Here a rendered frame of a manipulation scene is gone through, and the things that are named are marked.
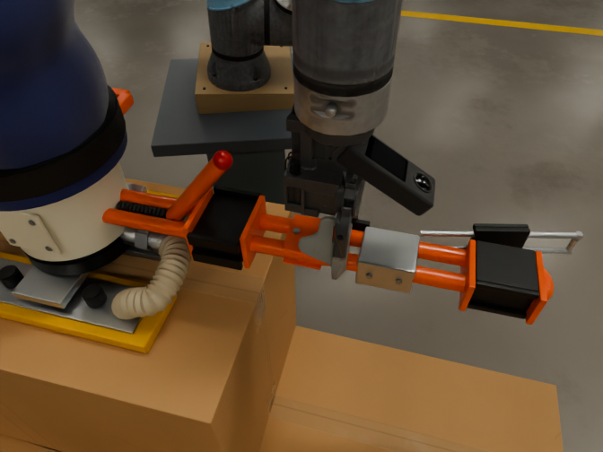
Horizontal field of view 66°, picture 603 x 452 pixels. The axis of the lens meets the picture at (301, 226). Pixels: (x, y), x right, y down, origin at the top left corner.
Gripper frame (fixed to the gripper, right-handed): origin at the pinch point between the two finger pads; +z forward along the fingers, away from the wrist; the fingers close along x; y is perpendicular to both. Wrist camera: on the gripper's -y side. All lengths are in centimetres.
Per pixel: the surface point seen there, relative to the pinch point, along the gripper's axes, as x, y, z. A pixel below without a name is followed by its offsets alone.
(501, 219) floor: -126, -53, 108
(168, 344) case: 12.9, 22.2, 12.8
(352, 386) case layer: -6, -3, 53
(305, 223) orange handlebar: -1.1, 6.0, -2.0
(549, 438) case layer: -6, -44, 53
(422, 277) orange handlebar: 3.1, -9.6, -1.2
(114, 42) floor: -240, 214, 109
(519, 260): -0.8, -20.2, -3.2
